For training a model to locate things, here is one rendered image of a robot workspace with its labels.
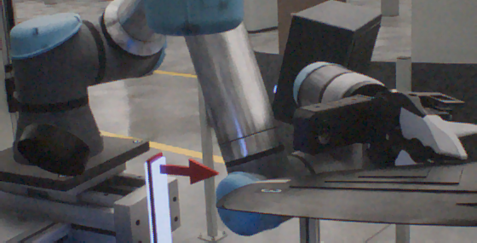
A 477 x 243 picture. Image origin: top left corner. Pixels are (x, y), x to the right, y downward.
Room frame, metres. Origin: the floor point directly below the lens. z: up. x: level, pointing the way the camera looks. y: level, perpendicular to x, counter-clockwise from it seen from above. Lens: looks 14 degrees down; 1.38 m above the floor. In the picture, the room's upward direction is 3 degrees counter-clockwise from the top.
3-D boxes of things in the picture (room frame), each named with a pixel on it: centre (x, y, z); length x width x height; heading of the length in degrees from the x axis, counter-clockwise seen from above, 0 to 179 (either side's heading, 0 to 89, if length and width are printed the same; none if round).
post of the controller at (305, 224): (1.08, -0.11, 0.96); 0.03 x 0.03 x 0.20; 68
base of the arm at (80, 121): (1.12, 0.31, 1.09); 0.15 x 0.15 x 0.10
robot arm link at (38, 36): (1.13, 0.31, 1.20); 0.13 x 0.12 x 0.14; 133
